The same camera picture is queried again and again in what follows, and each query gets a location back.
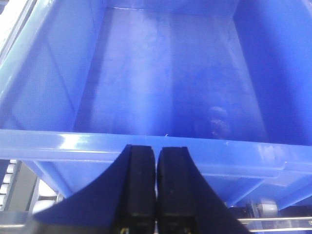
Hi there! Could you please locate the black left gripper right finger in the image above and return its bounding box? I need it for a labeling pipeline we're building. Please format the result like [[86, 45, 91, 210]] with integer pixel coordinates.
[[157, 147, 249, 234]]

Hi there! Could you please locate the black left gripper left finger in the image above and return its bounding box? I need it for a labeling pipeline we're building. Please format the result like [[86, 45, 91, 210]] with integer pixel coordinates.
[[33, 145, 156, 234]]

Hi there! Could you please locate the steel shelf front beam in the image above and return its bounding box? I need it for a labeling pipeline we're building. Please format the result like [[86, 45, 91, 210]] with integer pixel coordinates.
[[0, 211, 312, 234]]

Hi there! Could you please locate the blue bin front left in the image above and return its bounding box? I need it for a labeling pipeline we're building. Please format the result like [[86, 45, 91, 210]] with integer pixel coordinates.
[[0, 0, 312, 209]]

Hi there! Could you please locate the white roller track rail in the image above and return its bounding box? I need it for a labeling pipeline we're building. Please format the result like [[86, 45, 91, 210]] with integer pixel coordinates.
[[0, 159, 63, 214]]

